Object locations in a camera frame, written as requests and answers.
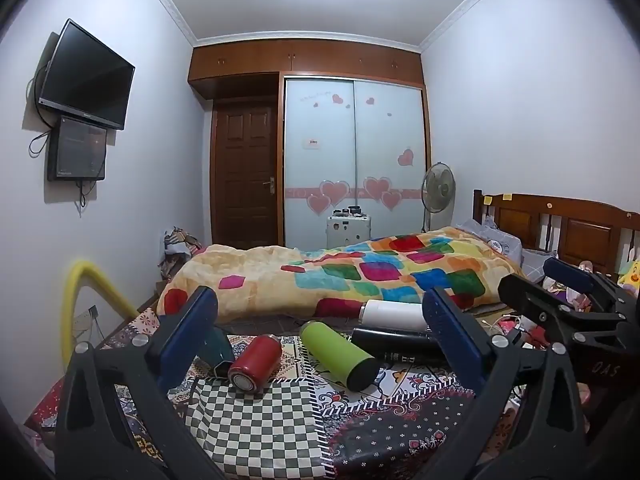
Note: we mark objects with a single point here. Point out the grey pillow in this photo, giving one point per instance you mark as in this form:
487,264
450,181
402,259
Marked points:
502,242

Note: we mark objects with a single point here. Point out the brown wooden door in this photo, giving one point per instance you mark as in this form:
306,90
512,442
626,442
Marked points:
242,174

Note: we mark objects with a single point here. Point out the small black wall monitor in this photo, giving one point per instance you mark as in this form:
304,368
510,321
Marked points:
76,151

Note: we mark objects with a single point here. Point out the yellow foam tube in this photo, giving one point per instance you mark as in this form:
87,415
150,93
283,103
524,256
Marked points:
84,281

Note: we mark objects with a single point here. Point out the white thermos bottle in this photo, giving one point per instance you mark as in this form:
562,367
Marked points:
392,315

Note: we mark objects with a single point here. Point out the white small cabinet box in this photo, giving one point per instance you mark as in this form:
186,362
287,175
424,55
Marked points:
347,229

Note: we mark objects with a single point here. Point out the colourful patchwork blanket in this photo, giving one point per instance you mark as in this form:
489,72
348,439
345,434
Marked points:
337,282

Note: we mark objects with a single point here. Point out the pile of clothes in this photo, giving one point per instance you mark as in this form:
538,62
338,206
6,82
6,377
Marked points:
177,248

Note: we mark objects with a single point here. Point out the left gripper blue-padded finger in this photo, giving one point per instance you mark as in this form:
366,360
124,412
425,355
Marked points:
570,276

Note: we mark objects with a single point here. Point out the red thermos cup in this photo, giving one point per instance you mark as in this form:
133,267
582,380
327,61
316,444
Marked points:
256,364

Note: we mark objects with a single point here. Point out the black thermos bottle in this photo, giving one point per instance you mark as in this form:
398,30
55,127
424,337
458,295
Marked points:
399,347

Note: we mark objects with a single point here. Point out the checkered black white cloth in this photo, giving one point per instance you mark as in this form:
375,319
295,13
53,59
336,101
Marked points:
273,434

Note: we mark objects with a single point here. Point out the frosted sliding wardrobe with hearts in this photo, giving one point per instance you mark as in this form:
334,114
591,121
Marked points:
351,147

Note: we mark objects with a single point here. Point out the wooden overhead cabinet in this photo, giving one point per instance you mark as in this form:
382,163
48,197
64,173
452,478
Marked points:
252,68

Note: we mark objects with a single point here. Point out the green thermos bottle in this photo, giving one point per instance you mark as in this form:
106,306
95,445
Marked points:
349,364

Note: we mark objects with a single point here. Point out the standing electric fan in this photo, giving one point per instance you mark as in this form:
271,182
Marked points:
437,191

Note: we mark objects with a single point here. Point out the dark teal hexagonal cup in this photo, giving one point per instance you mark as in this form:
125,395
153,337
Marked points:
217,352

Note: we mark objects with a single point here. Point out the wall mounted black television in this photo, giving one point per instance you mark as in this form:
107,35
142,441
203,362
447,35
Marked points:
87,79

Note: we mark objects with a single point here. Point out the wooden bed headboard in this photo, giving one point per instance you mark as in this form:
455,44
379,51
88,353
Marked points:
577,229

